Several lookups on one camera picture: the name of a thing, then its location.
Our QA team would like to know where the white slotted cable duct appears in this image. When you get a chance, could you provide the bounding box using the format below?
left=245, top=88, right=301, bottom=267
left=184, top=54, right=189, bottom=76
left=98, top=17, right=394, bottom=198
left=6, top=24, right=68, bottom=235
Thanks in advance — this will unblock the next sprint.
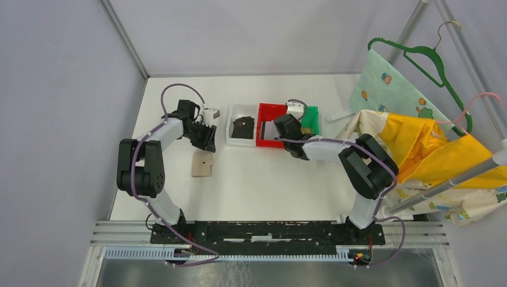
left=103, top=247, right=353, bottom=262

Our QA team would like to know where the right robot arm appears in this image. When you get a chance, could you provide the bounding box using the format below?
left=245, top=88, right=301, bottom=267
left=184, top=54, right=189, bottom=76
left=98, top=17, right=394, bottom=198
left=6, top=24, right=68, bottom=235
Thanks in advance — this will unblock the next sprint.
left=274, top=114, right=399, bottom=244

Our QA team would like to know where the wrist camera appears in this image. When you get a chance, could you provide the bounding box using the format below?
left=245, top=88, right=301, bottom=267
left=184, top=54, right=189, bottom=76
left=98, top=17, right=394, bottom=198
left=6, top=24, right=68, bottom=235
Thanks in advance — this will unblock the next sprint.
left=286, top=100, right=306, bottom=120
left=203, top=108, right=221, bottom=123

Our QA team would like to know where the cream cartoon print cloth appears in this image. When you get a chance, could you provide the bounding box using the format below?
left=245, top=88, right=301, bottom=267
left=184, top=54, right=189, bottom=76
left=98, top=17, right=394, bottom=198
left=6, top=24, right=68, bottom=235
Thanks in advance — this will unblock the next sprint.
left=337, top=110, right=506, bottom=226

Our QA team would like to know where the metal clothes rail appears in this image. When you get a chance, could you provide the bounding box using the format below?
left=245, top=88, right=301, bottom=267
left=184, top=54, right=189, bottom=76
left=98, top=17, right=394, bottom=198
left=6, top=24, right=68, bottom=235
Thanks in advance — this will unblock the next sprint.
left=385, top=139, right=506, bottom=215

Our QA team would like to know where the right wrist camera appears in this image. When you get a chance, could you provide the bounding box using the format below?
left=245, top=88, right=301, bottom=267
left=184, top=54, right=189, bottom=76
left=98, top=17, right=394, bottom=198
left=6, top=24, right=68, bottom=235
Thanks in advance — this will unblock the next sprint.
left=286, top=100, right=306, bottom=120

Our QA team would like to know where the yellow cloth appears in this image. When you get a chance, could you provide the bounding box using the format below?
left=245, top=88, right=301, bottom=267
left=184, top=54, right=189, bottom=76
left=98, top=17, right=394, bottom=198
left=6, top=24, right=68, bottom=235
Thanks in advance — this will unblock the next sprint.
left=379, top=113, right=493, bottom=185

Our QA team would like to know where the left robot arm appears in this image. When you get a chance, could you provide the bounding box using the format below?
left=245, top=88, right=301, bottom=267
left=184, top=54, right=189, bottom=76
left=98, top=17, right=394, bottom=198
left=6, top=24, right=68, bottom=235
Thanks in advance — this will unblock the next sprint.
left=116, top=100, right=221, bottom=244

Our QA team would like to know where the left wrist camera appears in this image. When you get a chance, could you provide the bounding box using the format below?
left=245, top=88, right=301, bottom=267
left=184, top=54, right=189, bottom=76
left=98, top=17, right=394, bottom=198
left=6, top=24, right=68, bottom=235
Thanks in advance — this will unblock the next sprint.
left=203, top=108, right=221, bottom=123

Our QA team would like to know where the aluminium rail frame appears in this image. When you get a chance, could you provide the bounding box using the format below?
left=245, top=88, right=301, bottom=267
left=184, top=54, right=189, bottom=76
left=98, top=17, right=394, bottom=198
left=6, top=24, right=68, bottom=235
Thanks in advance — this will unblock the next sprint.
left=90, top=221, right=450, bottom=249

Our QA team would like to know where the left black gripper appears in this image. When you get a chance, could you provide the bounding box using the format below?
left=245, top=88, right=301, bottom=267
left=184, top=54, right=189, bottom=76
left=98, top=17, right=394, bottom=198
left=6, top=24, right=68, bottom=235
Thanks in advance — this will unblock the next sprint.
left=183, top=121, right=216, bottom=154

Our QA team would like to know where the red plastic bin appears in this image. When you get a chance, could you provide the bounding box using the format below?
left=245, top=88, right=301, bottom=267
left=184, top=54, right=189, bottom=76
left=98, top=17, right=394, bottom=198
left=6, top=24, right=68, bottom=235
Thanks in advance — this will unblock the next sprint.
left=255, top=103, right=286, bottom=149

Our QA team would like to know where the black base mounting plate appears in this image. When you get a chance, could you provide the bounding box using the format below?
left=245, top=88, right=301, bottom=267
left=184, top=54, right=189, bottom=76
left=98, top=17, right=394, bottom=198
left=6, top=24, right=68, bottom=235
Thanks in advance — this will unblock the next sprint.
left=149, top=221, right=386, bottom=257

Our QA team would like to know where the pink clothes hanger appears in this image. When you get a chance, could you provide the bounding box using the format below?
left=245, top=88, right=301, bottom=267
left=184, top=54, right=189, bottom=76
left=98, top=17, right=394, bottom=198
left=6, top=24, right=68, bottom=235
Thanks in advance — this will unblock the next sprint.
left=433, top=91, right=503, bottom=136

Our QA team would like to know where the green plastic bin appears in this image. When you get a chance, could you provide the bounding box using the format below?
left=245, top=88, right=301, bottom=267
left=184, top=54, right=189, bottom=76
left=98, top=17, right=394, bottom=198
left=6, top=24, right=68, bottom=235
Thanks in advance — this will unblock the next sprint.
left=301, top=106, right=320, bottom=135

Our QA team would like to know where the green clothes hanger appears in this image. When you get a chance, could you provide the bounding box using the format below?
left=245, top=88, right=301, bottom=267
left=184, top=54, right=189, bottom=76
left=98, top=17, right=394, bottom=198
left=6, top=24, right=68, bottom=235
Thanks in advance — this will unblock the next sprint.
left=367, top=37, right=474, bottom=136

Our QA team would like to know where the white plastic bin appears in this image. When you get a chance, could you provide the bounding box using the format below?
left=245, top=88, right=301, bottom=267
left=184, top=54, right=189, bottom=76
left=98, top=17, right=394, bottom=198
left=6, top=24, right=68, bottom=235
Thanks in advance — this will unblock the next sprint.
left=225, top=103, right=259, bottom=147

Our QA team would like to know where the white cards stack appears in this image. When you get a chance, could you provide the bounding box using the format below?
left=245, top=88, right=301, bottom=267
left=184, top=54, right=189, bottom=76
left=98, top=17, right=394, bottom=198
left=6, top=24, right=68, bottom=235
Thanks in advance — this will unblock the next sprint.
left=260, top=121, right=279, bottom=141

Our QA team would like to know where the black VIP cards stack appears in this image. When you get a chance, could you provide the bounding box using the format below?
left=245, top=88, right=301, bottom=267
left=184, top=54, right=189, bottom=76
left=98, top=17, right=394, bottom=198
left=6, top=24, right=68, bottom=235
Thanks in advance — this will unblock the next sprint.
left=231, top=117, right=255, bottom=139

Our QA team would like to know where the light green cartoon cloth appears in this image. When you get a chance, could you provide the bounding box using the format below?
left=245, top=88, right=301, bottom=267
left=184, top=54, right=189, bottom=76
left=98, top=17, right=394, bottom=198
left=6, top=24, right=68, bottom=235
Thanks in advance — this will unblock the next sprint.
left=348, top=49, right=455, bottom=133

